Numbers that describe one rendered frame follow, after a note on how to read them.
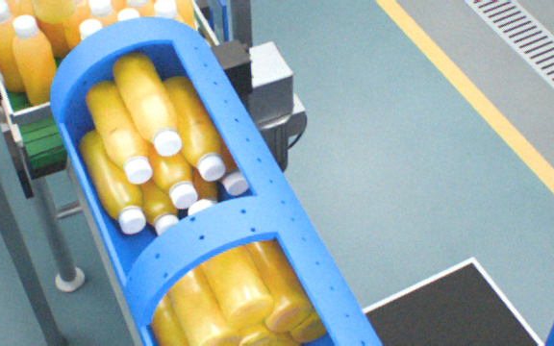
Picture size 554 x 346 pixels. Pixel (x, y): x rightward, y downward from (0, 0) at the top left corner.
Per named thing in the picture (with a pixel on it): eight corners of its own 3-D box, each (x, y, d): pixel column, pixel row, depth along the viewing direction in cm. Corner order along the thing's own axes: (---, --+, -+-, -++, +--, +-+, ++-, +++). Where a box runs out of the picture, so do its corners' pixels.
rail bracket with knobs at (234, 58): (212, 112, 177) (208, 74, 169) (198, 87, 182) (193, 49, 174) (259, 97, 180) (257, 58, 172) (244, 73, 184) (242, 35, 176)
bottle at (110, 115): (132, 93, 155) (165, 166, 144) (99, 116, 156) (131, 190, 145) (109, 71, 149) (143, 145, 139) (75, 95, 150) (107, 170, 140)
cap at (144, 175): (153, 166, 144) (157, 174, 143) (133, 180, 144) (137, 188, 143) (139, 155, 140) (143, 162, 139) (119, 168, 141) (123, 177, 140)
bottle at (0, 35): (45, 77, 184) (25, 8, 170) (23, 99, 180) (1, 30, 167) (18, 65, 186) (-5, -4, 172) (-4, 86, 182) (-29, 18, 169)
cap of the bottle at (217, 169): (221, 169, 144) (225, 178, 143) (197, 175, 143) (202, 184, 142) (222, 153, 141) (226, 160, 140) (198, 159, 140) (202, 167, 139)
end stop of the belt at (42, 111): (17, 127, 169) (13, 115, 166) (16, 124, 169) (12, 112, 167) (221, 63, 179) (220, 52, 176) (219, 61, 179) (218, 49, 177)
